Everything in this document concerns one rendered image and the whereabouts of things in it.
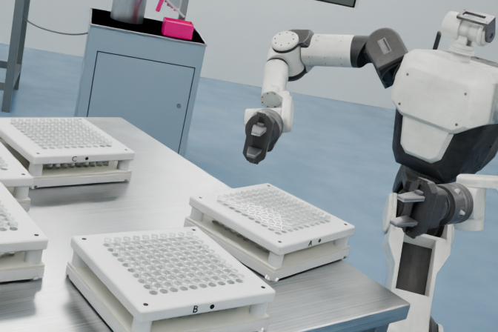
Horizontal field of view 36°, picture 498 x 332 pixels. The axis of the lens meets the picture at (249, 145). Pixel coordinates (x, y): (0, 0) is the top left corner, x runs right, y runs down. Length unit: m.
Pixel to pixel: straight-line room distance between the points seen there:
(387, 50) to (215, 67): 5.04
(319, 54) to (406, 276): 0.64
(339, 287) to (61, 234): 0.53
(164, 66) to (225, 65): 2.90
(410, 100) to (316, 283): 0.68
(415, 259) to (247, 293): 0.89
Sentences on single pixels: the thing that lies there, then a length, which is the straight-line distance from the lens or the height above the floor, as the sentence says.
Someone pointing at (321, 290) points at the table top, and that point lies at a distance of 1.46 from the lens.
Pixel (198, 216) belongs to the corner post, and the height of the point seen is 0.86.
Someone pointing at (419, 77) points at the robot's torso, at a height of 1.16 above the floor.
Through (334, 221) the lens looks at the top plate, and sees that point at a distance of 1.59.
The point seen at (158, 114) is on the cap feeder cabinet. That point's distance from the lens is 4.25.
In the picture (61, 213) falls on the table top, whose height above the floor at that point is 0.83.
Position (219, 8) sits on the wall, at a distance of 6.95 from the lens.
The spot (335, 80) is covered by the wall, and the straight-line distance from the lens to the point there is 7.33.
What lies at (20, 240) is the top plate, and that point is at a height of 0.90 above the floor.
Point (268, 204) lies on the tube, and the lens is 1.58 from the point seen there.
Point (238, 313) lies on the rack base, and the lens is 1.25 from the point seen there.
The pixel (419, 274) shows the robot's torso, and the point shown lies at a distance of 2.02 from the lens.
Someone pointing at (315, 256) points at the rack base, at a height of 0.85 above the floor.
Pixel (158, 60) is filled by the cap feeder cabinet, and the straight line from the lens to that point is 4.18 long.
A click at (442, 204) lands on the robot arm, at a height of 0.97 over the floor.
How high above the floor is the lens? 1.45
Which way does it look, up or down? 16 degrees down
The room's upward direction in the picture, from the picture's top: 13 degrees clockwise
